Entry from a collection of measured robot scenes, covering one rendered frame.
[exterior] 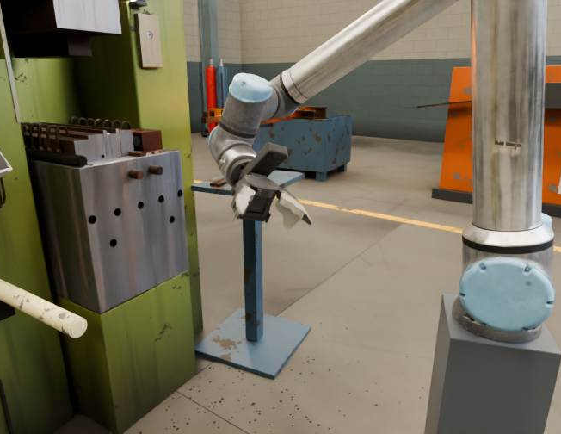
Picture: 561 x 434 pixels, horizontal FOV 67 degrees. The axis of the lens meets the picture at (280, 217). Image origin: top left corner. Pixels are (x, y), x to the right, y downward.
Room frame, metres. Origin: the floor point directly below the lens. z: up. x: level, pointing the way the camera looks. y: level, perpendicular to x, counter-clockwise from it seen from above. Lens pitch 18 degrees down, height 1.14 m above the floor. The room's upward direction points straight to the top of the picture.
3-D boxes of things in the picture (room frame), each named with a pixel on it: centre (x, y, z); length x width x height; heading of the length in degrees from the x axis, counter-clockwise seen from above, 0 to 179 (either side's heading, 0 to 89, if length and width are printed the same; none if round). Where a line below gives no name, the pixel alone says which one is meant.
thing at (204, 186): (1.69, 0.12, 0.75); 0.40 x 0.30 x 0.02; 154
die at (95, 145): (1.39, 0.70, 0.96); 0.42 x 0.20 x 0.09; 58
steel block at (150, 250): (1.44, 0.68, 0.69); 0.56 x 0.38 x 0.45; 58
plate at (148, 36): (1.62, 0.46, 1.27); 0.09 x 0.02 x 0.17; 148
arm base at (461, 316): (0.89, -0.51, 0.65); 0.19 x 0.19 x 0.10
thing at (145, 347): (1.44, 0.68, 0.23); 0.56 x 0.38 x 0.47; 58
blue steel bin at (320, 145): (5.48, -0.19, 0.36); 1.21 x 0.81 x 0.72; 61
